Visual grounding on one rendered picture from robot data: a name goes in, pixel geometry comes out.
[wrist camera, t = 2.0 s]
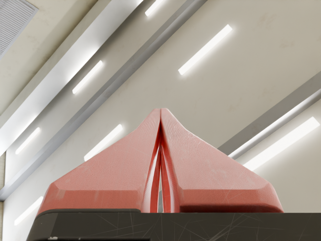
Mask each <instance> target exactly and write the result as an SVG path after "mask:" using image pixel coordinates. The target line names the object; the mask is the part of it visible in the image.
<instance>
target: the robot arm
mask: <svg viewBox="0 0 321 241"><path fill-rule="evenodd" d="M160 171H161V186H162V202H163V213H158V202H159V187H160ZM26 241H321V213H284V210H283V208H282V206H281V203H280V201H279V198H278V196H277V194H276V191H275V189H274V187H273V185H272V184H271V183H270V182H268V181H267V180H265V179H264V178H262V177H260V176H259V175H257V174H256V173H254V172H252V171H251V170H249V169H248V168H246V167H245V166H243V165H241V164H240V163H238V162H237V161H235V160H234V159H232V158H231V157H229V156H227V155H226V154H224V153H223V152H221V151H219V150H218V149H216V148H214V147H213V146H211V145H210V144H208V143H207V142H205V141H204V140H202V139H200V138H199V137H197V136H196V135H194V134H193V133H191V132H189V131H188V130H187V129H185V128H184V127H183V126H182V125H181V123H180V122H179V121H178V120H177V119H176V118H175V117H174V115H173V114H172V113H171V112H170V111H169V110H168V109H167V108H161V109H153V110H152V111H151V112H150V114H149V115H148V116H147V117H146V118H145V119H144V120H143V122H142V123H141V124H140V125H139V126H138V127H137V128H136V129H135V130H134V131H132V132H131V133H129V134H128V135H126V136H125V137H123V138H121V139H120V140H118V141H117V142H115V143H114V144H112V145H110V146H109V147H107V148H106V149H104V150H102V151H101V152H99V153H98V154H96V155H95V156H93V157H91V158H90V159H88V160H87V161H85V162H84V163H82V164H80V165H79V166H78V167H76V168H74V169H73V170H71V171H70V172H68V173H67V174H65V175H63V176H62V177H60V178H58V179H57V180H55V181H54V182H52V183H51V184H50V185H49V187H48V188H47V190H46V192H45V194H44V197H43V199H42V202H41V204H40V207H39V209H38V212H37V214H36V217H35V219H34V221H33V224H32V227H31V229H30V231H29V234H28V236H27V239H26Z"/></svg>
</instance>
